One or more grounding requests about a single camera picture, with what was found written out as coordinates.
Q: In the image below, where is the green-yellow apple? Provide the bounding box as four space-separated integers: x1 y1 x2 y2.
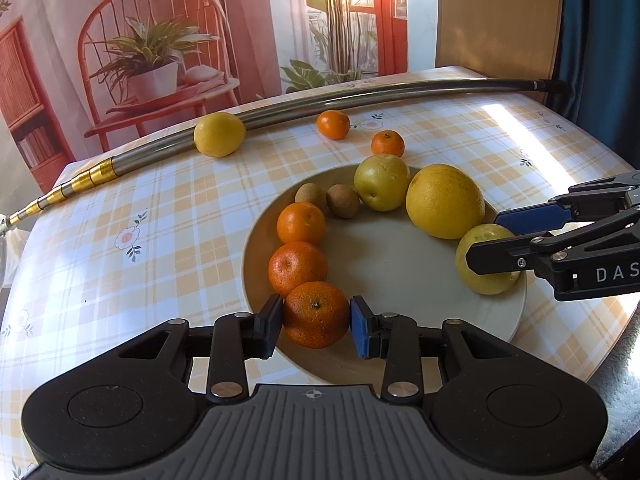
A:
454 223 520 296
354 154 411 212

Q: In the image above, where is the mandarin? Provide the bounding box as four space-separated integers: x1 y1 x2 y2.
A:
370 130 405 157
268 242 329 297
277 202 326 245
316 110 350 141
283 282 350 349

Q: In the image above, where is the large yellow grapefruit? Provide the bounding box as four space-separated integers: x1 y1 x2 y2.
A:
406 164 485 240

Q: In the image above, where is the brown kiwi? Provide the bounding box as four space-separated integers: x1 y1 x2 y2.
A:
326 184 360 219
294 182 329 214

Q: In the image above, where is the blue curtain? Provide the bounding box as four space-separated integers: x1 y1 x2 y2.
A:
549 0 640 168

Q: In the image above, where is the yellow lemon by pole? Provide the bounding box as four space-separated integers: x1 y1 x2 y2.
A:
193 112 246 158

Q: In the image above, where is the wooden headboard panel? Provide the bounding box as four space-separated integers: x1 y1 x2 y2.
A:
435 0 563 79

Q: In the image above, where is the telescopic metal pole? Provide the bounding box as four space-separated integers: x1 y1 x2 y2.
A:
1 78 568 234

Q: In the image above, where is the printed room backdrop cloth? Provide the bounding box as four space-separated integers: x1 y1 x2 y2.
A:
0 0 409 194

